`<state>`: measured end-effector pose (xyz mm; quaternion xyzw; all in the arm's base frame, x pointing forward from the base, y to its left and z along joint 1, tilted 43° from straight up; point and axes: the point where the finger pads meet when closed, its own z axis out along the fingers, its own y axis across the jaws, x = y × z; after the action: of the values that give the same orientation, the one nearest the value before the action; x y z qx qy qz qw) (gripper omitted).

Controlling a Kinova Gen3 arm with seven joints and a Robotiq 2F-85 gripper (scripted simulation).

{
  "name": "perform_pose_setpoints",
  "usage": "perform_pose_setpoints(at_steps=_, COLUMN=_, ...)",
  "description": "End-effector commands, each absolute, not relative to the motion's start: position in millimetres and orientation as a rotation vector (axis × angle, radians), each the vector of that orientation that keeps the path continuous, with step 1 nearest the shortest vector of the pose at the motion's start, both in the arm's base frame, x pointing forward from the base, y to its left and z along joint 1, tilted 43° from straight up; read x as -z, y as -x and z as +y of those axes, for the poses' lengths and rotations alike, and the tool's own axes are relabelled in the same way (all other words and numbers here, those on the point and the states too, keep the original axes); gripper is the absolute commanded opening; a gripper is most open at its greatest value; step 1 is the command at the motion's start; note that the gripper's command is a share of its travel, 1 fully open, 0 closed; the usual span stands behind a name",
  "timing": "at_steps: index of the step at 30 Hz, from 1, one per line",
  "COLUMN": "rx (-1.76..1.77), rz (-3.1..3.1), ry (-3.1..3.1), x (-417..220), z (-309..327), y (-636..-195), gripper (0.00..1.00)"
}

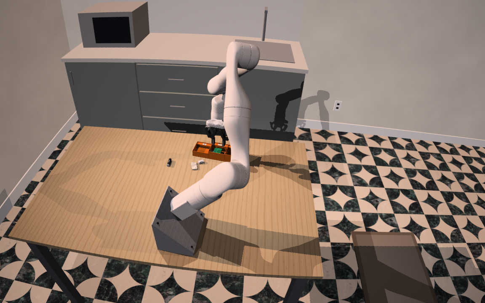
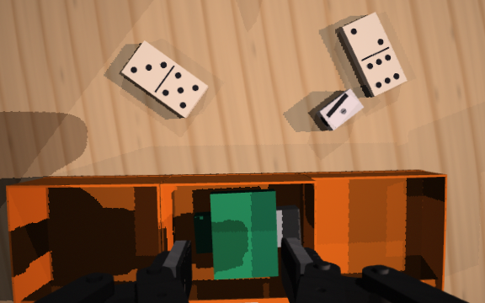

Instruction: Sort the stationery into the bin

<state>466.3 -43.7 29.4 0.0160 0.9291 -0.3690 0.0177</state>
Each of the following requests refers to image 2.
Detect orange rack of three bins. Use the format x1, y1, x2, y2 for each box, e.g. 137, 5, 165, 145
6, 170, 447, 303

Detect white domino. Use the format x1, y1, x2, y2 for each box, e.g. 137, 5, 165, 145
339, 13, 407, 98
122, 41, 208, 118

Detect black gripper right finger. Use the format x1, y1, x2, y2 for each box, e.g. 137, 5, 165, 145
281, 237, 469, 303

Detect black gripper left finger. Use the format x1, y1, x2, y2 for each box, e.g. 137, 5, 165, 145
34, 241, 192, 303

